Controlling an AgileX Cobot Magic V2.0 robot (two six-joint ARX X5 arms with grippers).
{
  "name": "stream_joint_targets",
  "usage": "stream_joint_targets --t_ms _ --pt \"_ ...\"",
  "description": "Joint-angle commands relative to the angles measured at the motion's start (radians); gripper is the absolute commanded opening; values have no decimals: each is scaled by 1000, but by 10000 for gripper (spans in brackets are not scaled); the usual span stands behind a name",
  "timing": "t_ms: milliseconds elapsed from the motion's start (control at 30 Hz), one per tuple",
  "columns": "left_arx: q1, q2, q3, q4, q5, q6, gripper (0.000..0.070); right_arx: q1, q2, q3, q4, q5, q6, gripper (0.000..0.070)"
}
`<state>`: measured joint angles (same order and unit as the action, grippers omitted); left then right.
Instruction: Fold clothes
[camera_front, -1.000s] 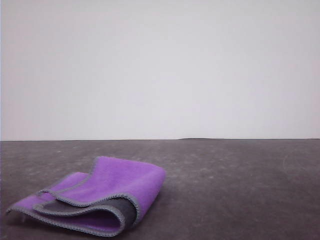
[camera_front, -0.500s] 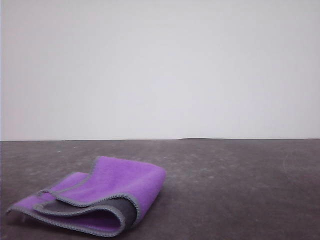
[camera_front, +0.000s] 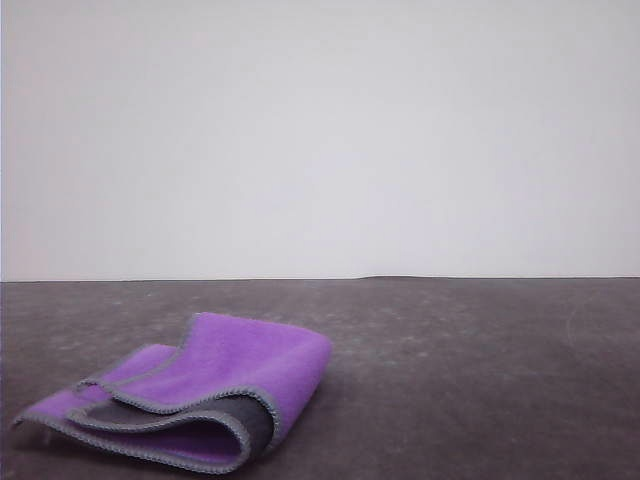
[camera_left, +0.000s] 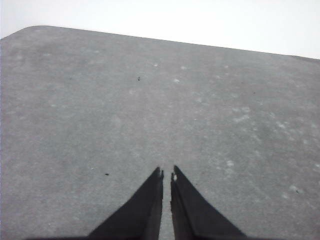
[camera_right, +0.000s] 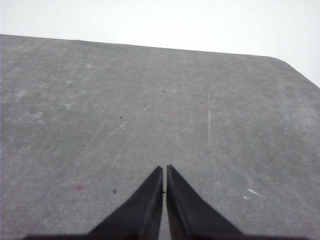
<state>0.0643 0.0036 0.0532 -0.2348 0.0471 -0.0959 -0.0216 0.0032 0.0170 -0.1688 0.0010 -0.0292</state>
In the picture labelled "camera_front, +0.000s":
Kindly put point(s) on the purple towel with grey hem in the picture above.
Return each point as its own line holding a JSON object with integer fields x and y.
{"x": 250, "y": 350}

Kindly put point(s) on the grey table cloth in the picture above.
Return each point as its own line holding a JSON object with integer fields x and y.
{"x": 475, "y": 375}

